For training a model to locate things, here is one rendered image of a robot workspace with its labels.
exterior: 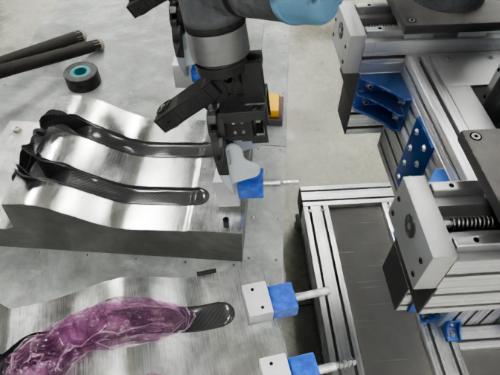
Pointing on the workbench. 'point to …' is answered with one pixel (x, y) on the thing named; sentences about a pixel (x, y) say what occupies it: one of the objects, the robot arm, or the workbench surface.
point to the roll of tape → (82, 77)
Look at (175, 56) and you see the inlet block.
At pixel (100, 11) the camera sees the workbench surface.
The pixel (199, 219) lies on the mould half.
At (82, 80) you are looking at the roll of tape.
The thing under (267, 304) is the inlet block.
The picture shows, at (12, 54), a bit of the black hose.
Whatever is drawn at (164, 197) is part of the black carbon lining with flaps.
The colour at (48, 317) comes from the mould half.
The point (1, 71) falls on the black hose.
